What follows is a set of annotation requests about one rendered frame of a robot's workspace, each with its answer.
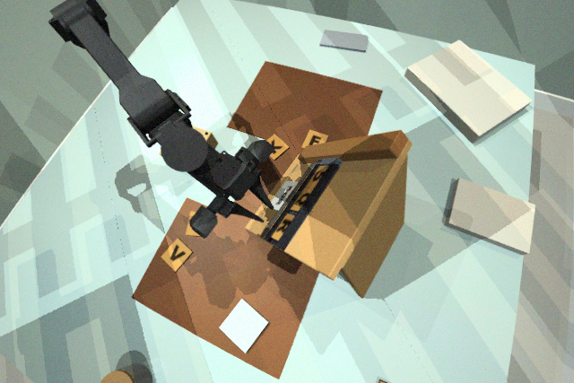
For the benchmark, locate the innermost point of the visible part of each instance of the grey cylinder with tan lid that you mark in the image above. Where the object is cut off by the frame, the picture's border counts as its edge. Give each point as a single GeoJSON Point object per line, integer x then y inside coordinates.
{"type": "Point", "coordinates": [135, 373]}

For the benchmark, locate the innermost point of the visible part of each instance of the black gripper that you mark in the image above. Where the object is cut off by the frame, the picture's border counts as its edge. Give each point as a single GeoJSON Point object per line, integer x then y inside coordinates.
{"type": "Point", "coordinates": [204, 219]}

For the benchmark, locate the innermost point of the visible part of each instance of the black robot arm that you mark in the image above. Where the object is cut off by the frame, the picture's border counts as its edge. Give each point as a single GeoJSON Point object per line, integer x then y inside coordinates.
{"type": "Point", "coordinates": [152, 110]}

